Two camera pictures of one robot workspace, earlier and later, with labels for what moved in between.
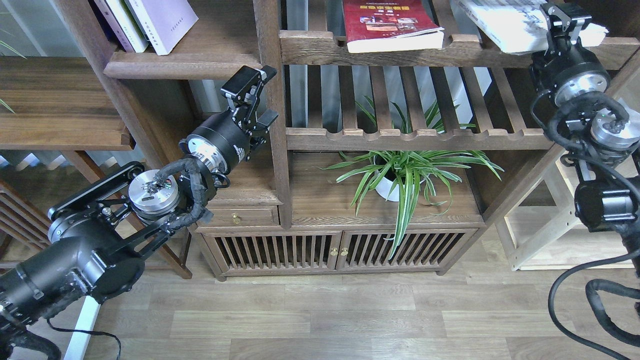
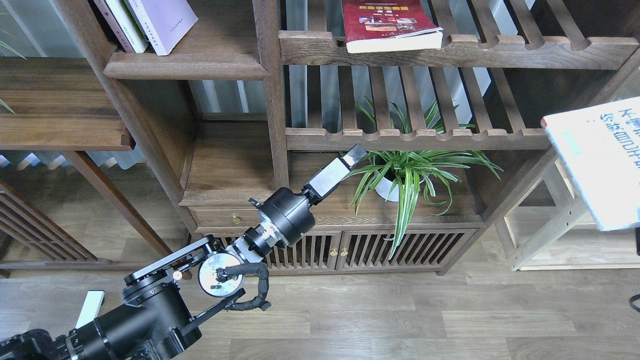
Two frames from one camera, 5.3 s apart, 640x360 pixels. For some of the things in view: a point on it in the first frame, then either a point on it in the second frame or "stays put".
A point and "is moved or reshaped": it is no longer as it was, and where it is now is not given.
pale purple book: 166,22 stays put
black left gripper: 226,141 → 287,215
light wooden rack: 548,231 stays put
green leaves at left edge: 4,45 stays put
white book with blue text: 520,26 is moved or reshaped
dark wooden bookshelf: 400,123 stays put
